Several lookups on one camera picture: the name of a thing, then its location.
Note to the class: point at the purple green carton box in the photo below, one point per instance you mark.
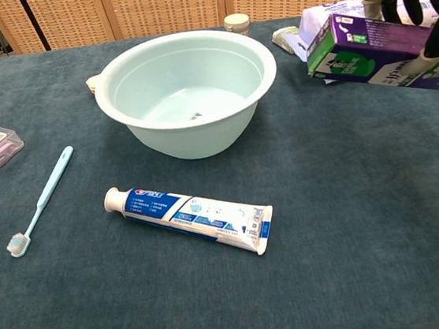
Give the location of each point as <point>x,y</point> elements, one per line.
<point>369,48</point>

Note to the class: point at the white blue toothpaste tube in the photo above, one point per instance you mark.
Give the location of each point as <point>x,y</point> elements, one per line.
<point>193,213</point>

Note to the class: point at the light blue plastic basin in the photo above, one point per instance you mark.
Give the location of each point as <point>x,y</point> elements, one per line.
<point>200,139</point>

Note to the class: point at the lavender tissue pack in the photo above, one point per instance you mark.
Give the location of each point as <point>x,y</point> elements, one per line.
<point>314,22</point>

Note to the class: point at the small green wrapped packet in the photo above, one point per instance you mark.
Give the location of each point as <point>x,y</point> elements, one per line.
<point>280,38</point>

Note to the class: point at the white cream jar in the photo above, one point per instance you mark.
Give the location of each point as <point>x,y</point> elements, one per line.
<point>236,23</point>

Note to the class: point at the wicker folding screen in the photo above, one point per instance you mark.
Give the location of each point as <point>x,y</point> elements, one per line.
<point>165,4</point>

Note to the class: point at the teal table cloth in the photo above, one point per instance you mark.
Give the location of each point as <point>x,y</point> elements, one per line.
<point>331,239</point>

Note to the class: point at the cream toothbrush case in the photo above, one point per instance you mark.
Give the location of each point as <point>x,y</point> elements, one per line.
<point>91,85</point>

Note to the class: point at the black tripod stand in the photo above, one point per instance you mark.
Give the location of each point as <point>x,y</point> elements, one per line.
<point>34,22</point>

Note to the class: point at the light blue toothbrush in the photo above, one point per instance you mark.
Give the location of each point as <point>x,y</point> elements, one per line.
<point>48,192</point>

